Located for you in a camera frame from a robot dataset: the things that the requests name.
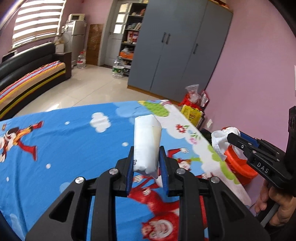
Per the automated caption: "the white paper wrapper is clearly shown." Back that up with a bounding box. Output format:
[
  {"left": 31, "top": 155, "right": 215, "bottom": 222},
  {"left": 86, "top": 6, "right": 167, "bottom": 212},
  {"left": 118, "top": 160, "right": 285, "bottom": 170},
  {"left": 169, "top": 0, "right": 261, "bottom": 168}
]
[{"left": 211, "top": 127, "right": 240, "bottom": 161}]

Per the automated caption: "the white paper packet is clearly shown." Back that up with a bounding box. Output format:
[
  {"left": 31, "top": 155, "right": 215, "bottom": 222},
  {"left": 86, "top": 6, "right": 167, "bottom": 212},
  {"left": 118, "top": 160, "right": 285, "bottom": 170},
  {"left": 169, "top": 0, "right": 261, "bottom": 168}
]
[{"left": 133, "top": 114, "right": 162, "bottom": 179}]

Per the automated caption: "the orange lined trash bin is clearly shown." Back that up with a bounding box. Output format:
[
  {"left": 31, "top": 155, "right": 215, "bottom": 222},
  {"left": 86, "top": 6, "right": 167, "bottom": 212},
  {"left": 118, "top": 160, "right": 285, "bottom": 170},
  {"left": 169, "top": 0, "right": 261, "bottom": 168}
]
[{"left": 224, "top": 145, "right": 258, "bottom": 186}]

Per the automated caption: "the person's right hand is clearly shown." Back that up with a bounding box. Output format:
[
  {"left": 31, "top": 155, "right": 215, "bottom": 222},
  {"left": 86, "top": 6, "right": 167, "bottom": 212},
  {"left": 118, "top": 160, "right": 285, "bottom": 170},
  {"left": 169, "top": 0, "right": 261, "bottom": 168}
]
[{"left": 254, "top": 179, "right": 296, "bottom": 227}]

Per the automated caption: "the yellow snack package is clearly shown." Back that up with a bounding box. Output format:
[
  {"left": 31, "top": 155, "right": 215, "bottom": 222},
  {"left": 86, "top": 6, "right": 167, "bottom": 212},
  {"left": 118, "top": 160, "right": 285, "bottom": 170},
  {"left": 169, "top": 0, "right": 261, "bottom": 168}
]
[{"left": 181, "top": 105, "right": 204, "bottom": 126}]

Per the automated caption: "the red snack bag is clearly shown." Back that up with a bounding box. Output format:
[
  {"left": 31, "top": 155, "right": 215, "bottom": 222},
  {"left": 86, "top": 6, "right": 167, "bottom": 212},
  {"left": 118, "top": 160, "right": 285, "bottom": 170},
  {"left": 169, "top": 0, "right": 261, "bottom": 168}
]
[{"left": 179, "top": 90, "right": 210, "bottom": 111}]

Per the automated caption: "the clear plastic bag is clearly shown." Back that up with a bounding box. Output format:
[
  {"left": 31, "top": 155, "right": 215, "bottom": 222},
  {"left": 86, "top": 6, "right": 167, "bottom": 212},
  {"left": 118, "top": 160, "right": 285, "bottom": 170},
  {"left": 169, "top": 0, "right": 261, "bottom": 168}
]
[{"left": 185, "top": 84, "right": 201, "bottom": 103}]

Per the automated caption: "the blue cartoon tablecloth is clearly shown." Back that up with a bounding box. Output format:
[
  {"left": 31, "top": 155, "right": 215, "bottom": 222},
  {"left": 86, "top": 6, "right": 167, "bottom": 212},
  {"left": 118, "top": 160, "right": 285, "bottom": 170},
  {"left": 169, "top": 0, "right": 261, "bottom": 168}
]
[{"left": 1, "top": 100, "right": 251, "bottom": 240}]

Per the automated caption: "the grey wardrobe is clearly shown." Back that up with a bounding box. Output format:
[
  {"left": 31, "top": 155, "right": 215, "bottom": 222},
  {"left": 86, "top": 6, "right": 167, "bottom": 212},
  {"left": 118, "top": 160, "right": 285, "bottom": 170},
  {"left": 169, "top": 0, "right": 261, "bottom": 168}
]
[{"left": 128, "top": 1, "right": 233, "bottom": 102}]

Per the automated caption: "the striped sofa cushion cover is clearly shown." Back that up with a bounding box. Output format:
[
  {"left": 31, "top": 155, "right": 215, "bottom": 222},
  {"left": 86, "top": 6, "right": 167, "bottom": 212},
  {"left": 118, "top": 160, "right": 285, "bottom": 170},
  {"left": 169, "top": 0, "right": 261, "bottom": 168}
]
[{"left": 1, "top": 61, "right": 66, "bottom": 120}]

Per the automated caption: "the large water bottle green label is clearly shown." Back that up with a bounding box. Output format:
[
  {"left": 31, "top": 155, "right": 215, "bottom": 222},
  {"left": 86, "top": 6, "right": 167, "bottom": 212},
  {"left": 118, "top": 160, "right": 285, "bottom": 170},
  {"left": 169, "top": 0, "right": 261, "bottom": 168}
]
[{"left": 112, "top": 56, "right": 125, "bottom": 78}]

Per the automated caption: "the large water bottle near fridge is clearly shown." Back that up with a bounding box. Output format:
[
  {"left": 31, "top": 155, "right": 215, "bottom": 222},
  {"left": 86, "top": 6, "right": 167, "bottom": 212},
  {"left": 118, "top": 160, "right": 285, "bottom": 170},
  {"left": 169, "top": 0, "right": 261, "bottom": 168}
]
[{"left": 77, "top": 51, "right": 86, "bottom": 69}]

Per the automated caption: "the black leather sofa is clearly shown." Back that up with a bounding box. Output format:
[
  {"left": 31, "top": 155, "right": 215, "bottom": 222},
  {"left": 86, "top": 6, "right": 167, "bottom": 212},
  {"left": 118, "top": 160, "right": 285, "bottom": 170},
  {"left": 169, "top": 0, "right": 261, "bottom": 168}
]
[{"left": 1, "top": 42, "right": 72, "bottom": 113}]

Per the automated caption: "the dark bookshelf with items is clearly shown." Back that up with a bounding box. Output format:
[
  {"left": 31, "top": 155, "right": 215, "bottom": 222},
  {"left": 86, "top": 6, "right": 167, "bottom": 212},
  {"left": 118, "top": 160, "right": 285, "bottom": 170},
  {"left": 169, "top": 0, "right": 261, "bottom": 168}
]
[{"left": 119, "top": 1, "right": 147, "bottom": 76}]

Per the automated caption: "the white door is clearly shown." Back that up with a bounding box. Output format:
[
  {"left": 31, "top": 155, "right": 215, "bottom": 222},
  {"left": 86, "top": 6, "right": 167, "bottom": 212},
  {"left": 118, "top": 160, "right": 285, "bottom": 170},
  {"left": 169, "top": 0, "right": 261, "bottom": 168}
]
[{"left": 104, "top": 1, "right": 130, "bottom": 66}]

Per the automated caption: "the silver refrigerator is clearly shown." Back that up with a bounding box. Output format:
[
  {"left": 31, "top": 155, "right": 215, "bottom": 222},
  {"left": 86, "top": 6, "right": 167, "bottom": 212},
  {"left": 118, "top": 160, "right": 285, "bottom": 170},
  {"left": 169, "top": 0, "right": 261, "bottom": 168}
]
[{"left": 62, "top": 21, "right": 87, "bottom": 66}]

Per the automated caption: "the brown cardboard panel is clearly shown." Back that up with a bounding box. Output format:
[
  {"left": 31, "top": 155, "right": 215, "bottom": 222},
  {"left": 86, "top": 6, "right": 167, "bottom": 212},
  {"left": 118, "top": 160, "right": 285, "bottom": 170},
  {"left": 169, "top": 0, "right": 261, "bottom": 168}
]
[{"left": 86, "top": 24, "right": 104, "bottom": 65}]

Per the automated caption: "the window zebra blind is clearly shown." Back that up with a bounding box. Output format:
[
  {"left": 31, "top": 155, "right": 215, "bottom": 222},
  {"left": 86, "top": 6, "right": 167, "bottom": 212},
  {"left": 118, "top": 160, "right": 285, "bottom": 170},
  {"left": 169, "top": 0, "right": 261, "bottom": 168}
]
[{"left": 12, "top": 0, "right": 66, "bottom": 48}]

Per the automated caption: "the white microwave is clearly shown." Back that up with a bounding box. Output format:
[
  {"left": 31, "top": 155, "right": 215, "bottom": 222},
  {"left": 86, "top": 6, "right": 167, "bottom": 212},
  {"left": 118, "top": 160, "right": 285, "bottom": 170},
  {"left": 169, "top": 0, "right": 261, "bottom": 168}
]
[{"left": 67, "top": 14, "right": 85, "bottom": 22}]

